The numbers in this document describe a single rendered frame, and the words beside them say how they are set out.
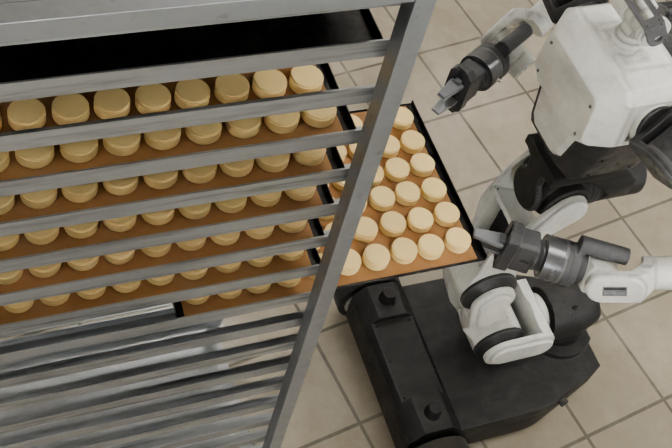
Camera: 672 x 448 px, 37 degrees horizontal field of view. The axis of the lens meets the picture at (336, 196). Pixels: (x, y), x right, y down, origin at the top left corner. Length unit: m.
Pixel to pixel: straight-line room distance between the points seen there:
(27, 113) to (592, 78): 1.01
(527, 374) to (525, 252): 0.99
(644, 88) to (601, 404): 1.46
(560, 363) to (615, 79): 1.25
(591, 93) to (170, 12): 0.98
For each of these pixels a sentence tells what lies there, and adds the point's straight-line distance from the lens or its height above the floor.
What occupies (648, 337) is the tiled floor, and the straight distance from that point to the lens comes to 3.35.
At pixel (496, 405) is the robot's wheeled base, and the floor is 0.17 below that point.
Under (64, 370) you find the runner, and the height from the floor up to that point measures 0.97.
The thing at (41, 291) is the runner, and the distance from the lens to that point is 1.57.
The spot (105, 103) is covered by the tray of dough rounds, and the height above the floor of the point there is 1.51.
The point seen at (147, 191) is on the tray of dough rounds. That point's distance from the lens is 1.47.
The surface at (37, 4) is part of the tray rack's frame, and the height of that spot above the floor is 1.82.
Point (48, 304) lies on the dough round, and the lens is 1.68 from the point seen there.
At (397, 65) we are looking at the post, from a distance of 1.30.
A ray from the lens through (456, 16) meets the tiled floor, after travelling 3.99.
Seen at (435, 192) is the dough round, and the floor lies 1.06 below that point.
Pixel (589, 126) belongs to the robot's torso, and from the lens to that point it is 1.92.
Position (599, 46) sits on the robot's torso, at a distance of 1.93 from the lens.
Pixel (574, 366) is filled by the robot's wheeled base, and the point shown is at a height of 0.17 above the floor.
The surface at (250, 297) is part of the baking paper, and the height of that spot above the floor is 1.04.
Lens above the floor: 2.58
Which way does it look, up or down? 52 degrees down
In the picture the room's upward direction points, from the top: 17 degrees clockwise
